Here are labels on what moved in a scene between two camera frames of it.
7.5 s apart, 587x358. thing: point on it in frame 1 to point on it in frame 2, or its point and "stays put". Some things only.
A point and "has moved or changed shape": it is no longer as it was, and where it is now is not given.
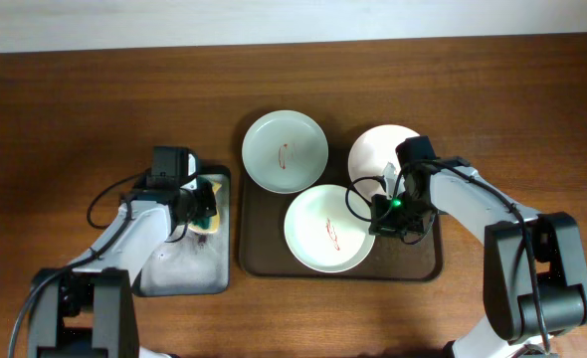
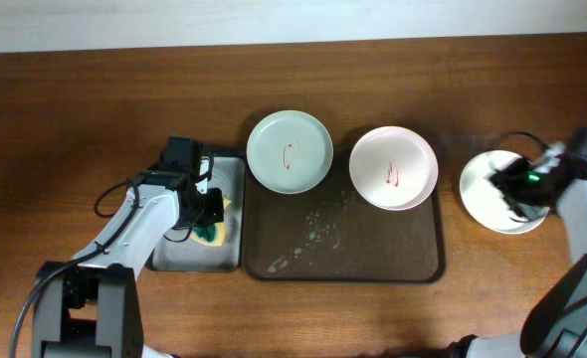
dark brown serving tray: x=266 y=257 stays put
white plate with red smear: x=327 y=228 has moved or changed shape
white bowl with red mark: x=285 y=151 stays put
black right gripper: x=381 y=224 to x=514 y=179
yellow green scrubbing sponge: x=208 y=224 has moved or changed shape
